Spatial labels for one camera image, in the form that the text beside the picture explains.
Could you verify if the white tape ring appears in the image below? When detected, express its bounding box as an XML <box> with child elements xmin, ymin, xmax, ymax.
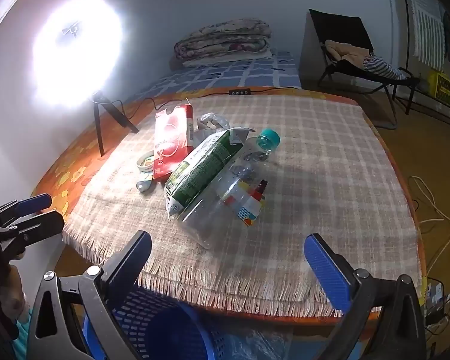
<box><xmin>136</xmin><ymin>150</ymin><xmax>157</xmax><ymax>172</ymax></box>

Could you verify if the white floor cable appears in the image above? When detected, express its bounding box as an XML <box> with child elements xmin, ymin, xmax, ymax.
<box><xmin>409</xmin><ymin>175</ymin><xmax>450</xmax><ymax>271</ymax></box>

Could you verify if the folded floral blanket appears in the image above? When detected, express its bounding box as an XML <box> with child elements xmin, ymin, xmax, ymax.
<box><xmin>173</xmin><ymin>18</ymin><xmax>272</xmax><ymax>61</ymax></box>

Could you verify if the red paper carton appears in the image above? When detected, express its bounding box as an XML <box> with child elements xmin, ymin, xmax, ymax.
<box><xmin>152</xmin><ymin>104</ymin><xmax>196</xmax><ymax>181</ymax></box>

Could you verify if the yellow plastic crate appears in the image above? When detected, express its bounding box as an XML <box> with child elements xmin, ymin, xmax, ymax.
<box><xmin>427</xmin><ymin>69</ymin><xmax>450</xmax><ymax>108</ymax></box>

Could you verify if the black folding chair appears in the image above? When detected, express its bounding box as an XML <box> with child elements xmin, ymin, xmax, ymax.
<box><xmin>308</xmin><ymin>8</ymin><xmax>421</xmax><ymax>127</ymax></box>

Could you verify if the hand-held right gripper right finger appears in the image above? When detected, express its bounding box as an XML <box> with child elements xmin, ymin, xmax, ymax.
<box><xmin>304</xmin><ymin>233</ymin><xmax>428</xmax><ymax>360</ymax></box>

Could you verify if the black tripod stand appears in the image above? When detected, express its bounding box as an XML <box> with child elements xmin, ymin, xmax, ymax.
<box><xmin>90</xmin><ymin>92</ymin><xmax>140</xmax><ymax>157</ymax></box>

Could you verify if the white folded sheet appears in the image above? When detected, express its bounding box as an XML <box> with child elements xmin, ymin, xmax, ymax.
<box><xmin>182</xmin><ymin>49</ymin><xmax>274</xmax><ymax>69</ymax></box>

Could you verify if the striped garment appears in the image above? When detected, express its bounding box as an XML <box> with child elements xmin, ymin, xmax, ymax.
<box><xmin>363</xmin><ymin>55</ymin><xmax>408</xmax><ymax>80</ymax></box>

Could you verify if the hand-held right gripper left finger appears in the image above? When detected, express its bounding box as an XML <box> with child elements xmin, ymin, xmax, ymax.
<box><xmin>26</xmin><ymin>230</ymin><xmax>152</xmax><ymax>360</ymax></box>

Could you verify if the beige plaid fringed cloth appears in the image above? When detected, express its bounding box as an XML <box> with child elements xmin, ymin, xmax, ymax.
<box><xmin>62</xmin><ymin>94</ymin><xmax>423</xmax><ymax>318</ymax></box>

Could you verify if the black drying rack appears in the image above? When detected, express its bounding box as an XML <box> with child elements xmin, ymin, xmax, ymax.
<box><xmin>397</xmin><ymin>0</ymin><xmax>450</xmax><ymax>129</ymax></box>

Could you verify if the crumpled white cloth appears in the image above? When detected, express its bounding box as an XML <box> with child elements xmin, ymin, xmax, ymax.
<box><xmin>196</xmin><ymin>112</ymin><xmax>232</xmax><ymax>140</ymax></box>

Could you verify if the small squeezed tube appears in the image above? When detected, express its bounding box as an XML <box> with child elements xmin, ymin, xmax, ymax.
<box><xmin>136</xmin><ymin>170</ymin><xmax>159</xmax><ymax>193</ymax></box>

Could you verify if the bright ring light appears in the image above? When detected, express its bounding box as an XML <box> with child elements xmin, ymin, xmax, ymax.
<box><xmin>32</xmin><ymin>0</ymin><xmax>124</xmax><ymax>107</ymax></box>

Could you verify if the blue patterned bed sheet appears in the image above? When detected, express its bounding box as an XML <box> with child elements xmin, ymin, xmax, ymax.
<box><xmin>135</xmin><ymin>50</ymin><xmax>301</xmax><ymax>103</ymax></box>

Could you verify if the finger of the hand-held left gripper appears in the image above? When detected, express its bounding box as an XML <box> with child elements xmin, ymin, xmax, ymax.
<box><xmin>0</xmin><ymin>211</ymin><xmax>65</xmax><ymax>260</ymax></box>
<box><xmin>0</xmin><ymin>193</ymin><xmax>53</xmax><ymax>226</ymax></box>

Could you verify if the tan cloth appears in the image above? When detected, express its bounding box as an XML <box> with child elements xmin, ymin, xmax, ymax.
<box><xmin>324</xmin><ymin>39</ymin><xmax>373</xmax><ymax>67</ymax></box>

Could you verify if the blue plastic basket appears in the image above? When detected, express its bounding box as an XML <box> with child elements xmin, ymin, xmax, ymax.
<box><xmin>82</xmin><ymin>285</ymin><xmax>230</xmax><ymax>360</ymax></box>

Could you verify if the striped hanging towel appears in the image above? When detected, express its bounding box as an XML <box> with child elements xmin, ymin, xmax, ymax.
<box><xmin>409</xmin><ymin>0</ymin><xmax>445</xmax><ymax>72</ymax></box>

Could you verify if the green drink carton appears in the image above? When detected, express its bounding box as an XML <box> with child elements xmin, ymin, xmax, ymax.
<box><xmin>164</xmin><ymin>127</ymin><xmax>256</xmax><ymax>221</ymax></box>

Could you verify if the power strip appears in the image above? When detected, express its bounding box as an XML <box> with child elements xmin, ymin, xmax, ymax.
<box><xmin>422</xmin><ymin>279</ymin><xmax>450</xmax><ymax>327</ymax></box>

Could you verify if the person's left hand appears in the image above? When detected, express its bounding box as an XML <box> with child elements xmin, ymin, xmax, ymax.
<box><xmin>6</xmin><ymin>265</ymin><xmax>29</xmax><ymax>319</ymax></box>

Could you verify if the clear plastic bottle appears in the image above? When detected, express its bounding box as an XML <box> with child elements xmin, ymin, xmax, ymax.
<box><xmin>178</xmin><ymin>128</ymin><xmax>281</xmax><ymax>250</ymax></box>

